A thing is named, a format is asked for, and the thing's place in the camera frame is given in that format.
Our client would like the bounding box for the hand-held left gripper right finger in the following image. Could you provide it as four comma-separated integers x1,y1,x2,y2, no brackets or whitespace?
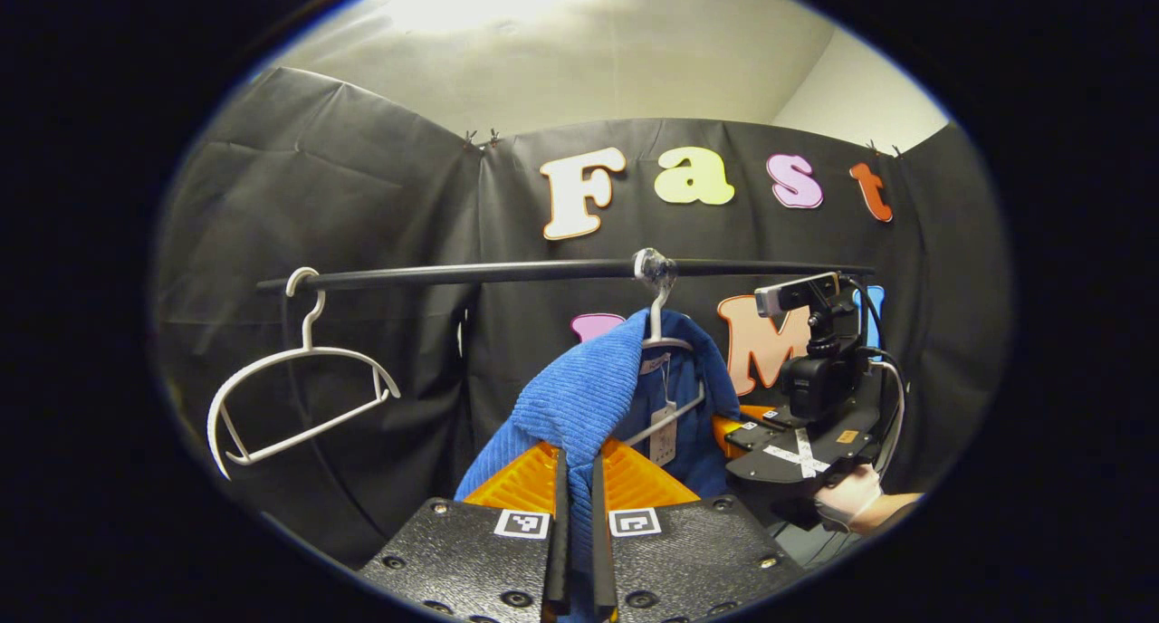
589,437,809,623

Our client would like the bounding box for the blue corduroy shirt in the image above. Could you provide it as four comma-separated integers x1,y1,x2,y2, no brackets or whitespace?
453,308,745,623

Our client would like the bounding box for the black clothes rack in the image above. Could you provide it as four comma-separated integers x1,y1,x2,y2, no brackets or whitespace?
256,258,877,294

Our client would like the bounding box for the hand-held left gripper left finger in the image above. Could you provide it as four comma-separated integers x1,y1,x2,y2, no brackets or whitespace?
356,440,574,623

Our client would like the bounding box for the plain white plastic hanger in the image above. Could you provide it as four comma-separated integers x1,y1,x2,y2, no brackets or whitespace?
206,267,402,481

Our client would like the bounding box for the white hanger with taped hook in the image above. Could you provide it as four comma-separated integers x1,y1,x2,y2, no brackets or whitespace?
623,248,709,449

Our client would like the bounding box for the gripper camera cable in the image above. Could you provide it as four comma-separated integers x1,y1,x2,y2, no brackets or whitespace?
840,277,908,479

